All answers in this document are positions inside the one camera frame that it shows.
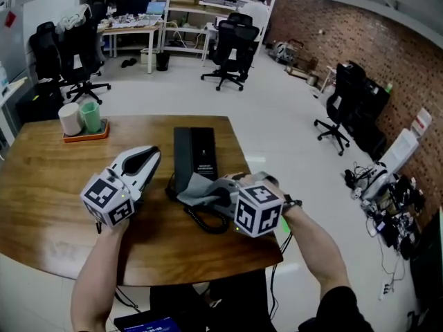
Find wooden crate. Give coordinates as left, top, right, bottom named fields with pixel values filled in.
left=285, top=39, right=319, bottom=81

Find silver laptop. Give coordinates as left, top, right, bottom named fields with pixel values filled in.
left=143, top=1, right=167, bottom=26

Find white robot machine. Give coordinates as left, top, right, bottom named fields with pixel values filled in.
left=359, top=128, right=419, bottom=202

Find pile of cables and electronics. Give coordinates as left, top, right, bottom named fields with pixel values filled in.
left=344, top=163, right=426, bottom=261

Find black office chair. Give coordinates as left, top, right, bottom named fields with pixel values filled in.
left=57, top=3, right=112, bottom=105
left=200, top=12, right=260, bottom=92
left=28, top=21, right=65, bottom=82
left=314, top=62, right=366, bottom=157

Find grey cloth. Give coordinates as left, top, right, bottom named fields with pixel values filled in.
left=175, top=172, right=239, bottom=208

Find white stool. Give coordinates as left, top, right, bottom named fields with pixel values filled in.
left=318, top=66, right=336, bottom=95

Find person's black trousers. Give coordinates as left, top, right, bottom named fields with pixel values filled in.
left=148, top=268, right=278, bottom=332

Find black tablet with blue screen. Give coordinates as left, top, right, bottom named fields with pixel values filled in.
left=113, top=311, right=181, bottom=332

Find person's left forearm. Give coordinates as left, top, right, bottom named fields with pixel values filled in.
left=71, top=218, right=129, bottom=332

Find black waste bin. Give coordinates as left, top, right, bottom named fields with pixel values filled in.
left=155, top=50, right=171, bottom=72

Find black cabinet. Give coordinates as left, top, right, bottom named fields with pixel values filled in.
left=349, top=76, right=391, bottom=151

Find wood top white desk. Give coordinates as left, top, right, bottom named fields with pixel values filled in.
left=98, top=22, right=163, bottom=75

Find grey metal cabinet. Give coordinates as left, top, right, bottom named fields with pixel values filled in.
left=0, top=5, right=28, bottom=82

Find white and red poster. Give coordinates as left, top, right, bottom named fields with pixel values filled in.
left=410, top=107, right=433, bottom=138

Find orange tray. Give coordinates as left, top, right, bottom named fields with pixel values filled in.
left=62, top=118, right=110, bottom=143

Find green plastic cup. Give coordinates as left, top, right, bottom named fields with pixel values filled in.
left=79, top=101, right=102, bottom=134

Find black equipment case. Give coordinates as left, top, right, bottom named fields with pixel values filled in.
left=15, top=81, right=65, bottom=124

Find black monitor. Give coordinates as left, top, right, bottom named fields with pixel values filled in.
left=116, top=0, right=150, bottom=17

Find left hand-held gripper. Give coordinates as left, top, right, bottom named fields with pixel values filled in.
left=79, top=145, right=163, bottom=229

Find black cable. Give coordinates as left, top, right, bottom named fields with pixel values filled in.
left=268, top=232, right=293, bottom=321
left=116, top=285, right=141, bottom=313

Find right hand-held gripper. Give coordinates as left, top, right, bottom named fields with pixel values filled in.
left=203, top=171, right=285, bottom=239

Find person's right forearm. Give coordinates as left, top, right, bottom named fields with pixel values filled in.
left=282, top=204, right=349, bottom=290

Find white cylindrical container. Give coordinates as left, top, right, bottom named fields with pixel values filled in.
left=57, top=102, right=83, bottom=137

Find pale green jacket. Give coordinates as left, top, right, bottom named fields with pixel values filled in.
left=55, top=3, right=93, bottom=34

